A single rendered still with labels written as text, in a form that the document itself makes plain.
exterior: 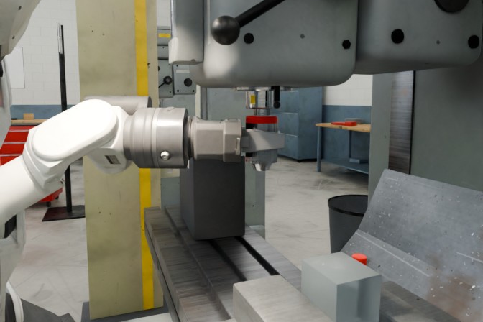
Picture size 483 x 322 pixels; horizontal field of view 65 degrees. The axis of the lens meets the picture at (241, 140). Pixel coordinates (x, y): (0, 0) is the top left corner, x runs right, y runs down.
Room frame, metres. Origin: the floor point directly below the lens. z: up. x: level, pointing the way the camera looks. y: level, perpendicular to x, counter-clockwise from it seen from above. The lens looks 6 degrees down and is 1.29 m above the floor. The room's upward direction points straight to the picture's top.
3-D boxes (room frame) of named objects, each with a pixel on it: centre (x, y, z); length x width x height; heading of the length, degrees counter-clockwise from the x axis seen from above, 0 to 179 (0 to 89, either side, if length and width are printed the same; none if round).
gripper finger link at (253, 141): (0.52, -0.03, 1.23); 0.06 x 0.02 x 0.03; 91
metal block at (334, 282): (0.36, -0.10, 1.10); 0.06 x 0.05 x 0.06; 23
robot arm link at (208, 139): (0.55, 0.06, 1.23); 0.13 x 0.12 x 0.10; 1
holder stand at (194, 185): (0.93, 0.08, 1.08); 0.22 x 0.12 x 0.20; 17
